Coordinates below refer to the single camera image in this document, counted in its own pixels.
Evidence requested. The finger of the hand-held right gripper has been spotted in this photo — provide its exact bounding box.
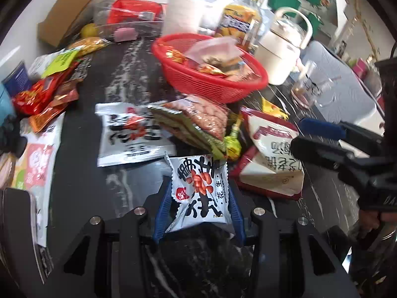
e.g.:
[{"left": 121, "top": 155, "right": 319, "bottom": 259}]
[
  {"left": 290, "top": 136, "right": 373, "bottom": 181},
  {"left": 298, "top": 117, "right": 385, "bottom": 145}
]

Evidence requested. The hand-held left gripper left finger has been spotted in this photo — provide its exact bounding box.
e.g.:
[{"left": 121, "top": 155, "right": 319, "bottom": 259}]
[{"left": 53, "top": 175, "right": 172, "bottom": 298}]

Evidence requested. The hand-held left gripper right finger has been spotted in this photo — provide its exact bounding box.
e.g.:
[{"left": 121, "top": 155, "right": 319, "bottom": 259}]
[{"left": 228, "top": 182, "right": 357, "bottom": 298}]

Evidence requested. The white peanut snack packet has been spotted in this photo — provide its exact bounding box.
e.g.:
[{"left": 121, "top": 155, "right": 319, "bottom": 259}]
[
  {"left": 95, "top": 102, "right": 177, "bottom": 168},
  {"left": 164, "top": 153, "right": 232, "bottom": 233}
]

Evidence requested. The yellow black snack packet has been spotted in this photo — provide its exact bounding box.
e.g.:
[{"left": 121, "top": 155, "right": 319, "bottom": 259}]
[{"left": 261, "top": 96, "right": 289, "bottom": 120}]

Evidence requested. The red white large snack bag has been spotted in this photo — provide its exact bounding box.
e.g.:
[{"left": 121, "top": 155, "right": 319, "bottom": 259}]
[{"left": 228, "top": 106, "right": 306, "bottom": 201}]

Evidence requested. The yellow green candy stick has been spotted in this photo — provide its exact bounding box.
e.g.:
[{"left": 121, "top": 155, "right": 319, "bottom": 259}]
[{"left": 223, "top": 113, "right": 244, "bottom": 162}]

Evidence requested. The green brown cereal packet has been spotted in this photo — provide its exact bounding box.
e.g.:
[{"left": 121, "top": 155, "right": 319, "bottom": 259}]
[{"left": 147, "top": 95, "right": 232, "bottom": 162}]

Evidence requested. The red plastic basket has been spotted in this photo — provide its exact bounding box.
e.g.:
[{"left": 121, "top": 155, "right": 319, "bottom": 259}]
[{"left": 151, "top": 33, "right": 269, "bottom": 104}]

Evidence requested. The translucent plastic bag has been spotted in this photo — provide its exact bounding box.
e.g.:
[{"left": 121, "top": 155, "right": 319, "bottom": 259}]
[{"left": 186, "top": 36, "right": 245, "bottom": 66}]

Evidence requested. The person's right hand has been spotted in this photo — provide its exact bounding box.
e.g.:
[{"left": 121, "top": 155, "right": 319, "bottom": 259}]
[{"left": 357, "top": 211, "right": 391, "bottom": 243}]

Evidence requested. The glass mug with cartoon print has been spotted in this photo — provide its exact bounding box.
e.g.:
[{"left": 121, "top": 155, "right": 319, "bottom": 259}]
[{"left": 291, "top": 60, "right": 342, "bottom": 109}]

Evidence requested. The grey chair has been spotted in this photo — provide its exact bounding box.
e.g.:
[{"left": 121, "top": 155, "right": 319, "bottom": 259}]
[{"left": 299, "top": 40, "right": 385, "bottom": 125}]

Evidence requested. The pink box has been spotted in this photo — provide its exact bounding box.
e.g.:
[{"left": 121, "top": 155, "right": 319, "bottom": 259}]
[{"left": 354, "top": 59, "right": 370, "bottom": 78}]

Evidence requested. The white pink packet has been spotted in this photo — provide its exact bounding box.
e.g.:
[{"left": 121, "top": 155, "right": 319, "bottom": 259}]
[{"left": 11, "top": 112, "right": 66, "bottom": 249}]

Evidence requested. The iced tea bottle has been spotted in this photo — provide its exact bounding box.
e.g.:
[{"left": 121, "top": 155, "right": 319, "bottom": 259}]
[{"left": 215, "top": 0, "right": 263, "bottom": 48}]

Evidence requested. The black rounded object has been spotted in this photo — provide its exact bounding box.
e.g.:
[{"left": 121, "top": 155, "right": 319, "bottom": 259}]
[{"left": 0, "top": 188, "right": 53, "bottom": 298}]

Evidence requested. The orange snack packet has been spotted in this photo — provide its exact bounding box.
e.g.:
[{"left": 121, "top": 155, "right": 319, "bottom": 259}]
[{"left": 29, "top": 99, "right": 69, "bottom": 134}]

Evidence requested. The dark red snack packet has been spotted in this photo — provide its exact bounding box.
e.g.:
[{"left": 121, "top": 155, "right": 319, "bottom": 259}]
[{"left": 54, "top": 62, "right": 90, "bottom": 101}]

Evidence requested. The white toilet paper roll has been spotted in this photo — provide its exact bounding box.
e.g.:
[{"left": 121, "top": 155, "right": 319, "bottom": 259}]
[{"left": 163, "top": 0, "right": 205, "bottom": 36}]

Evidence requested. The green snack packet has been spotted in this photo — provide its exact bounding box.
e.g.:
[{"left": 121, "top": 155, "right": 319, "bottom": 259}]
[{"left": 40, "top": 48, "right": 83, "bottom": 78}]

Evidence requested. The pink wrapped bar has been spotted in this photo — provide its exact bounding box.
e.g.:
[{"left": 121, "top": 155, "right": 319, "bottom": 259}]
[{"left": 113, "top": 27, "right": 137, "bottom": 42}]

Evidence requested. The yellow pellet snack bag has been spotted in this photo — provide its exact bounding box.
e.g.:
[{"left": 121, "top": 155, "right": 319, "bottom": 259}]
[{"left": 66, "top": 37, "right": 110, "bottom": 52}]

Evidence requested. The light blue figurine device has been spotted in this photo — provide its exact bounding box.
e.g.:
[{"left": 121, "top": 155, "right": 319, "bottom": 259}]
[{"left": 0, "top": 84, "right": 16, "bottom": 121}]

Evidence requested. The yellow lemon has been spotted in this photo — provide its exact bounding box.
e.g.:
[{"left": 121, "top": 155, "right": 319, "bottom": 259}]
[{"left": 81, "top": 23, "right": 100, "bottom": 39}]

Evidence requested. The dark blue jar white lid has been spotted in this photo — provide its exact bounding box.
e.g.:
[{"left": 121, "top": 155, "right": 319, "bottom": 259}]
[{"left": 1, "top": 60, "right": 33, "bottom": 97}]

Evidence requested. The red packet in clear container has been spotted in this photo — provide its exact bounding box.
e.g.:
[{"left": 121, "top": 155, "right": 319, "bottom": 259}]
[{"left": 107, "top": 0, "right": 163, "bottom": 25}]

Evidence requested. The clear plastic container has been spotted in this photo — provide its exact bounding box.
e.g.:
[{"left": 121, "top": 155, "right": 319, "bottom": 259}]
[{"left": 93, "top": 0, "right": 165, "bottom": 42}]

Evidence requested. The brown cardboard box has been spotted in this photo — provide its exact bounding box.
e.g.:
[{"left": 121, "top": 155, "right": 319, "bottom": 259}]
[{"left": 37, "top": 0, "right": 125, "bottom": 48}]

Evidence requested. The cream kettle bottle with handle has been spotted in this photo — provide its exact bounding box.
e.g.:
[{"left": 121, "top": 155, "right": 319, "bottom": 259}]
[{"left": 255, "top": 7, "right": 313, "bottom": 86}]

